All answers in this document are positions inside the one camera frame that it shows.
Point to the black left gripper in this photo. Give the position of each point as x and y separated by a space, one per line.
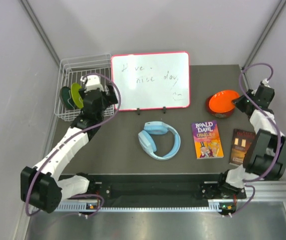
110 99

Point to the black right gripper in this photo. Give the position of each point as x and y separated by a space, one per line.
238 102

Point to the orange plate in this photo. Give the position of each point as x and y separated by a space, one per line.
222 102

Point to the red floral plate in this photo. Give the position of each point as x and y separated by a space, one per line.
223 115

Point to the lime green plate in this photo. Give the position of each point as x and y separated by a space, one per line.
76 97

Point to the dark green plate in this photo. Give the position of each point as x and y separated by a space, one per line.
66 98

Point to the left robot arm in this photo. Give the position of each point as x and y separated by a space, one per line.
41 186

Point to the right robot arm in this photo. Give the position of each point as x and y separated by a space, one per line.
266 156

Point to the dark brown book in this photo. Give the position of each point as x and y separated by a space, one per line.
241 141

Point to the purple Roald Dahl book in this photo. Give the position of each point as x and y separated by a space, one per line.
207 140

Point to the pink framed whiteboard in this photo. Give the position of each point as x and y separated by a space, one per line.
152 81

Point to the light blue headphones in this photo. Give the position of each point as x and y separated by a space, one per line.
151 134

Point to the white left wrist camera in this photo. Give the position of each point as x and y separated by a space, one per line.
92 82

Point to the white wire dish rack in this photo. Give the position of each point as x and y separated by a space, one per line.
71 70

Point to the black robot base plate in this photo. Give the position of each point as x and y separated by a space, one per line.
196 186

